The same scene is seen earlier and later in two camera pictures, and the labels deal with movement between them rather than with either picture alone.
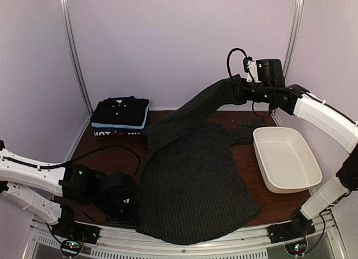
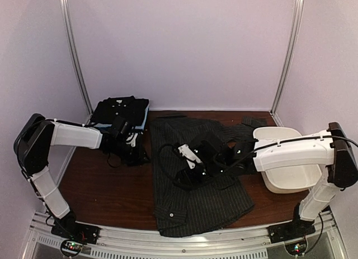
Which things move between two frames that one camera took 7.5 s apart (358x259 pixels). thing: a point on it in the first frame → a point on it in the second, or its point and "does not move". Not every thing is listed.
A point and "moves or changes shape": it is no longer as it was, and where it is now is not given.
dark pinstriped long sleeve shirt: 193,189 moves or changes shape
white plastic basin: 286,162 does not move
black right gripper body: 258,94 → 195,182
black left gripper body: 116,215 → 130,156
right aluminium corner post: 292,43 does not move
